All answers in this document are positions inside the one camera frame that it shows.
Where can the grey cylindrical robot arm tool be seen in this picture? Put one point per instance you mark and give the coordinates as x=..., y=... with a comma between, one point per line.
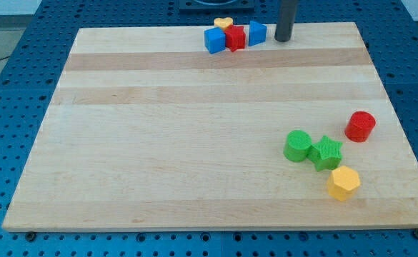
x=286, y=17

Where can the green cylinder block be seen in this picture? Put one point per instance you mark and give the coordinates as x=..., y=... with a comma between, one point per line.
x=297, y=145

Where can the blue cube block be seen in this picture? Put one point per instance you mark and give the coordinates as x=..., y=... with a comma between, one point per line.
x=214, y=40

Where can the red star block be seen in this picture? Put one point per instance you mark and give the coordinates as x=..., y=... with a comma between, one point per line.
x=235, y=38

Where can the yellow heart block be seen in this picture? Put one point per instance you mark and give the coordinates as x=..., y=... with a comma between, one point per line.
x=223, y=23

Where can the green star block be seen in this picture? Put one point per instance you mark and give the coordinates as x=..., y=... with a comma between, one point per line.
x=325, y=154

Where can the yellow hexagon block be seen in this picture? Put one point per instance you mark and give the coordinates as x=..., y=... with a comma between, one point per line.
x=343, y=183

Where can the red cylinder block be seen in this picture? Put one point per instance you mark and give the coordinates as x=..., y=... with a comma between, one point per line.
x=359, y=126

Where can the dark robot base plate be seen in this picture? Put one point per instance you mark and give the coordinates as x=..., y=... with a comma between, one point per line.
x=216, y=5

